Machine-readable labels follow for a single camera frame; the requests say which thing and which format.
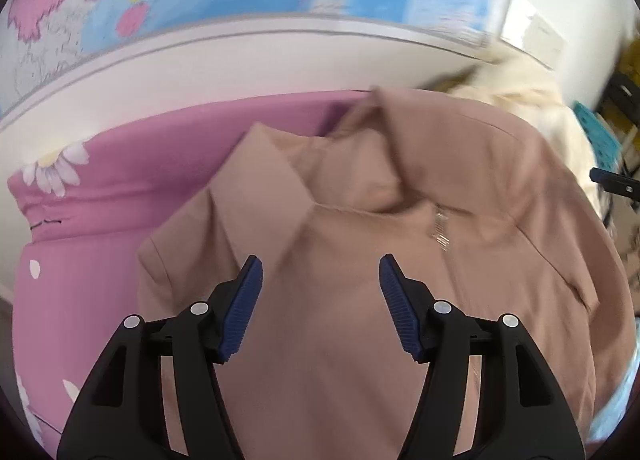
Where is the yellow and black rack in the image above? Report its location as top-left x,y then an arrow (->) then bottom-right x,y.
597,37 -> 640,141

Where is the teal perforated plastic basket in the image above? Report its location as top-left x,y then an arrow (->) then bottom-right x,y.
572,100 -> 627,177

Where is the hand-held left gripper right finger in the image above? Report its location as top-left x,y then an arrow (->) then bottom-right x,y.
378,254 -> 586,460

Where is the pink floral bed sheet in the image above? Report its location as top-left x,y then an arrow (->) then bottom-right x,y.
7,90 -> 381,460

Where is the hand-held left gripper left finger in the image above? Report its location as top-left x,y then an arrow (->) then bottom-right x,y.
56,255 -> 263,460

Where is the white wall socket panel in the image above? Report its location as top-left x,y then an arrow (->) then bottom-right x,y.
500,0 -> 567,71

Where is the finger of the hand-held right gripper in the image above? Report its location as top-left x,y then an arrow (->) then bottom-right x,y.
589,167 -> 640,197

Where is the cream garment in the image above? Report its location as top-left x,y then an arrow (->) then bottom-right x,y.
440,47 -> 608,228

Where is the tan jacket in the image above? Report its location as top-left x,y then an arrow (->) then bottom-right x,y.
136,86 -> 638,460

